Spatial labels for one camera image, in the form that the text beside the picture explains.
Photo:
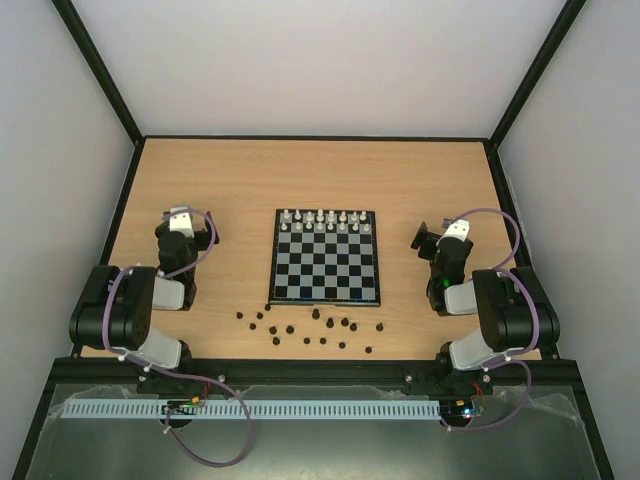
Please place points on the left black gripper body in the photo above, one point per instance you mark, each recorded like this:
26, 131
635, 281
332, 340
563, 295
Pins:
206, 240

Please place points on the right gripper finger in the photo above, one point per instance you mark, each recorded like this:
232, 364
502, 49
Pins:
424, 233
422, 244

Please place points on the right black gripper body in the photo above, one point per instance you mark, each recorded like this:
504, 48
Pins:
427, 240

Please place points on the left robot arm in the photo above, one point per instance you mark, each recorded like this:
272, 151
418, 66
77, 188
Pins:
114, 310

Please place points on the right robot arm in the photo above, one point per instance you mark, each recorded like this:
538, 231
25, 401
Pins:
514, 312

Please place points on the black and grey chessboard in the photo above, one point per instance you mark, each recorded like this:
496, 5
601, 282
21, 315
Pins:
325, 268

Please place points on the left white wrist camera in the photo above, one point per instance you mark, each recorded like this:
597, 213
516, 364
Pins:
179, 219

